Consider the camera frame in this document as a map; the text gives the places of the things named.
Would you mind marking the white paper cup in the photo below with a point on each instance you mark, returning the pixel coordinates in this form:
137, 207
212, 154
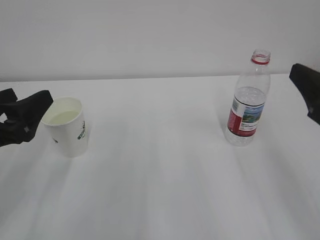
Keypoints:
66, 125

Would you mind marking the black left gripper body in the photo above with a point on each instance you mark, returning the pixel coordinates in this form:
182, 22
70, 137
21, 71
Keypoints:
18, 127

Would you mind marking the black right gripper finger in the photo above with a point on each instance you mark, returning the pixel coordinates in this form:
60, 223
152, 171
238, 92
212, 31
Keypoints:
307, 82

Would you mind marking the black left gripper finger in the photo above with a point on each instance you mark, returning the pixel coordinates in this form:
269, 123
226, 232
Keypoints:
31, 110
7, 96

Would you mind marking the clear plastic water bottle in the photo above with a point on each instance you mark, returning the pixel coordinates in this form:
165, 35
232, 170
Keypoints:
250, 95

